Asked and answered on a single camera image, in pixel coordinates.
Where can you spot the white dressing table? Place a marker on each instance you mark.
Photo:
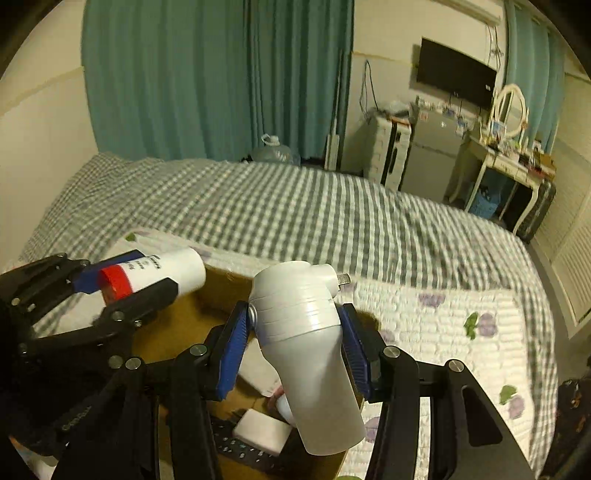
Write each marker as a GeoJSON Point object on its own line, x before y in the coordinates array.
{"type": "Point", "coordinates": [526, 194]}

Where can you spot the teal curtain right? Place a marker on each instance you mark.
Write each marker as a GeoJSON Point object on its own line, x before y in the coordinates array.
{"type": "Point", "coordinates": [535, 62]}

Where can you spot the clear plastic water jug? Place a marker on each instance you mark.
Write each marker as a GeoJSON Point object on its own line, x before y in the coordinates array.
{"type": "Point", "coordinates": [272, 151]}

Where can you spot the light blue round object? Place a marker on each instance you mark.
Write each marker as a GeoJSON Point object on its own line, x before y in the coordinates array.
{"type": "Point", "coordinates": [283, 408]}

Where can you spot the white charger cube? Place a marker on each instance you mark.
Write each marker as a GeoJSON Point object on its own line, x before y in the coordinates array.
{"type": "Point", "coordinates": [256, 371]}
{"type": "Point", "coordinates": [262, 431]}

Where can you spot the white black suitcase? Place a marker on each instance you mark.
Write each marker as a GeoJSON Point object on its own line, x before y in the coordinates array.
{"type": "Point", "coordinates": [386, 151]}

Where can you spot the blue laundry basket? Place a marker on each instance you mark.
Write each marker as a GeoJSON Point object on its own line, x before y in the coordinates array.
{"type": "Point", "coordinates": [486, 203]}

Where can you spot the teal curtain left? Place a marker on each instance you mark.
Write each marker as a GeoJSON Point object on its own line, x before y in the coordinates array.
{"type": "Point", "coordinates": [207, 79]}

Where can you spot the white oval vanity mirror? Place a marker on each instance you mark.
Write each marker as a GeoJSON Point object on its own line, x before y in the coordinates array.
{"type": "Point", "coordinates": [510, 114]}

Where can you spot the white air conditioner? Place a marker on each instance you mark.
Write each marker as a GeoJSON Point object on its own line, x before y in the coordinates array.
{"type": "Point", "coordinates": [474, 11]}

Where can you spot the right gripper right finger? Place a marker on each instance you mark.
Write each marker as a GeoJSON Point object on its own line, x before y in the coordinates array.
{"type": "Point", "coordinates": [469, 438]}

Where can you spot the grey checkered bed sheet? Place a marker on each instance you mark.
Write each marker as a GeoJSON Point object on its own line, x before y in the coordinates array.
{"type": "Point", "coordinates": [281, 212]}

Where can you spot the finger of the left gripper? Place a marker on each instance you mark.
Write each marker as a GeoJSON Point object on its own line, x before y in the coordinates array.
{"type": "Point", "coordinates": [33, 290]}
{"type": "Point", "coordinates": [121, 317]}

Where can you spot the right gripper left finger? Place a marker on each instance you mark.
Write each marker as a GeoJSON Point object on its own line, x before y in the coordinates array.
{"type": "Point", "coordinates": [118, 438]}

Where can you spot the white bottle red cap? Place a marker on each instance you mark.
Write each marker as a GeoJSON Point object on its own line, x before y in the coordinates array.
{"type": "Point", "coordinates": [183, 266]}

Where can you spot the white louvered wardrobe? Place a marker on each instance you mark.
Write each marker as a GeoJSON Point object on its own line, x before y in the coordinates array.
{"type": "Point", "coordinates": [564, 237]}

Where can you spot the black power adapter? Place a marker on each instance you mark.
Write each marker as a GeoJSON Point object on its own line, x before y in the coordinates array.
{"type": "Point", "coordinates": [239, 451]}

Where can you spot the teal curtain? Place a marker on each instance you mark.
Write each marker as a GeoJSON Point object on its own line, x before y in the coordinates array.
{"type": "Point", "coordinates": [535, 62]}
{"type": "Point", "coordinates": [207, 79]}

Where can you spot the brown cardboard box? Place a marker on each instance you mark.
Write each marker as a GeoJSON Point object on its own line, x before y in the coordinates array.
{"type": "Point", "coordinates": [291, 311]}

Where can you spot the black wall television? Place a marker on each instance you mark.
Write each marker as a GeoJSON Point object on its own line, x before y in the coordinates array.
{"type": "Point", "coordinates": [456, 73]}

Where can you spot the grey mini fridge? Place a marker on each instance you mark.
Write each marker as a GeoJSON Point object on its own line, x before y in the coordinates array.
{"type": "Point", "coordinates": [432, 156]}

